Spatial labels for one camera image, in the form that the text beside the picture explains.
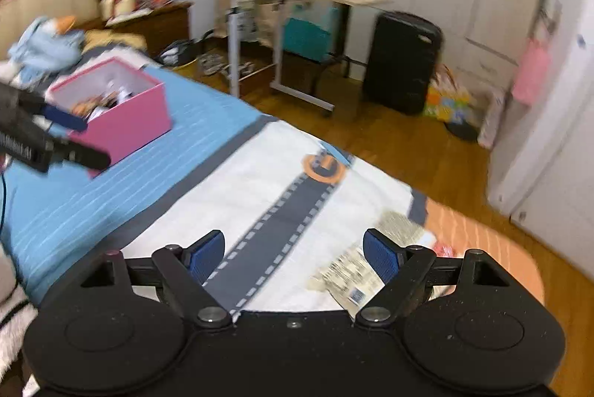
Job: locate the yellow blanket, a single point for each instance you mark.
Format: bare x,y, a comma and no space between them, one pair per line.
116,41

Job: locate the beige snack bag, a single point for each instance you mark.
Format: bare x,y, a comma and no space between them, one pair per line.
348,272

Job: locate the colourful gift bag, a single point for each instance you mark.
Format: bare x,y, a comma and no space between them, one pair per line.
448,102

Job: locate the brown paper bag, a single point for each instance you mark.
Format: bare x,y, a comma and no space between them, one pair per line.
265,23

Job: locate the white printed plastic bag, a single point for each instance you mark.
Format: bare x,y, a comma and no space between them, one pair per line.
245,26

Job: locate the black suitcase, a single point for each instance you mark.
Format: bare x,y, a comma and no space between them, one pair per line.
401,63

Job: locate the pink hanging bag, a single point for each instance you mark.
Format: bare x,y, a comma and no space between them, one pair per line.
531,72

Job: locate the white fuzzy cloth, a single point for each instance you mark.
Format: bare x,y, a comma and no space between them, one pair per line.
11,332

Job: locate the white plastic package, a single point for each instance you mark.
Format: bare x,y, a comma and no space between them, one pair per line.
492,123

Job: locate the white door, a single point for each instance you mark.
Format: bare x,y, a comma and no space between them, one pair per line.
557,100

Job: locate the white nut bar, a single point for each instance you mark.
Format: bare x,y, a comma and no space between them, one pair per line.
124,93

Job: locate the black metal stand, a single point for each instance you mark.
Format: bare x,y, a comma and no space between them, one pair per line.
334,72

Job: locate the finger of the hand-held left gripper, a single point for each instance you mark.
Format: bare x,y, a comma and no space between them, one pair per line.
86,158
65,118

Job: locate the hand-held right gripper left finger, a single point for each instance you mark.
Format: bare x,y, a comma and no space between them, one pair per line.
207,255

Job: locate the black round floor object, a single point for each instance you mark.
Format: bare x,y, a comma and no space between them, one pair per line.
460,131

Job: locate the teal shopping bag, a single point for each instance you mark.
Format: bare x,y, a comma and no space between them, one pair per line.
306,37

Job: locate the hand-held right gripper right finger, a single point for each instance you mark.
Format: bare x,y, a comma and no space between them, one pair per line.
383,258

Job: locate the light blue cloth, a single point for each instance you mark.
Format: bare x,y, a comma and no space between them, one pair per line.
46,47

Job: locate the wooden nightstand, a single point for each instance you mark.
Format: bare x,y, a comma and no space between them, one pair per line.
158,26

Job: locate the grey slipper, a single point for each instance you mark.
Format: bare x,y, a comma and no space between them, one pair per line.
242,67
212,64

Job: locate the pink cardboard box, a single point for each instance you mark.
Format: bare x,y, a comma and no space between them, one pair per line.
130,128

